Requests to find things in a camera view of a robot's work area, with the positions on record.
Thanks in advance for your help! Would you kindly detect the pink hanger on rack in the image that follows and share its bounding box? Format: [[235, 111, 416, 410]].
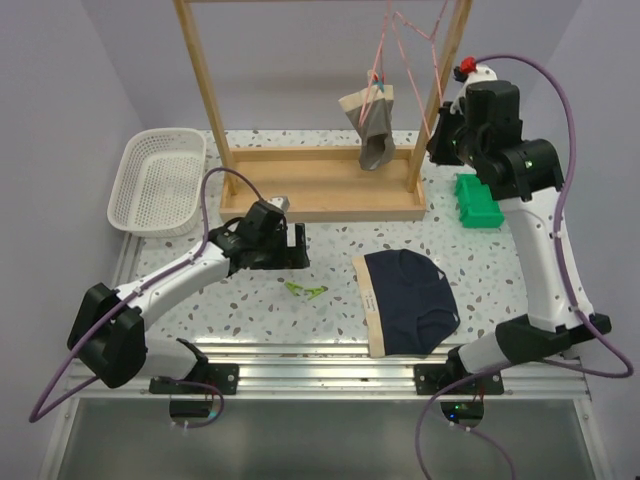
[[359, 0, 392, 126]]

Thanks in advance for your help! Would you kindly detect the blue clothespin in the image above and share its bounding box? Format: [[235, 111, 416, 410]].
[[372, 74, 386, 94]]

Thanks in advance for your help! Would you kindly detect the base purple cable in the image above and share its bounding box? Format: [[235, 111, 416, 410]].
[[419, 369, 516, 480], [169, 380, 224, 432]]

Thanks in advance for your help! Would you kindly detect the grey beige underwear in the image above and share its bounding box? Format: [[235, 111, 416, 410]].
[[339, 84, 396, 171]]

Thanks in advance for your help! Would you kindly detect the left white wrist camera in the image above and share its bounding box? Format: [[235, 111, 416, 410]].
[[267, 196, 290, 213]]

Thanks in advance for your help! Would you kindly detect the navy blue underwear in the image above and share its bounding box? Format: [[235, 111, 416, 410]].
[[352, 249, 460, 358]]

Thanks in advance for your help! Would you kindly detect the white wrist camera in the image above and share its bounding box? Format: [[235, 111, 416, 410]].
[[454, 57, 498, 101], [267, 196, 290, 213]]

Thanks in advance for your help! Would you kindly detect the aluminium rail base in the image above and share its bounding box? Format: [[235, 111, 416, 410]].
[[64, 234, 596, 401]]

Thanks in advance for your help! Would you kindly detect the wooden clothes rack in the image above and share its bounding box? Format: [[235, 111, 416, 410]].
[[174, 1, 472, 222]]

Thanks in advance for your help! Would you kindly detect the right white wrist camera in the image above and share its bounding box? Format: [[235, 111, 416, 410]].
[[454, 57, 498, 101]]

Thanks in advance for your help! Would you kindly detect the pink wire hanger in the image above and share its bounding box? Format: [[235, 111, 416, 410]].
[[390, 1, 452, 139]]

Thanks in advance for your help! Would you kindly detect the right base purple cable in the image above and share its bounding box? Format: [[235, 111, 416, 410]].
[[419, 369, 516, 480]]

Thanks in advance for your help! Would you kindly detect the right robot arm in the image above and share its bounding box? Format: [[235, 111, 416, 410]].
[[427, 80, 611, 393]]

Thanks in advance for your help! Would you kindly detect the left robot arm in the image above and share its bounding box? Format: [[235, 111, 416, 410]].
[[67, 200, 310, 393]]

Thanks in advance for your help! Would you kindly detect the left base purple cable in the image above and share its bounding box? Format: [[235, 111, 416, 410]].
[[169, 380, 224, 432]]

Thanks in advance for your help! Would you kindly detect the green plastic bin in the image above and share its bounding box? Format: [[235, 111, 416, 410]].
[[454, 174, 504, 229]]

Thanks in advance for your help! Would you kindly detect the white plastic basket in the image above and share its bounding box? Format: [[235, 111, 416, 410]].
[[107, 128, 207, 238]]

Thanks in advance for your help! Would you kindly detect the green clothespin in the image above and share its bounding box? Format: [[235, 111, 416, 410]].
[[304, 286, 328, 300], [285, 282, 304, 296]]

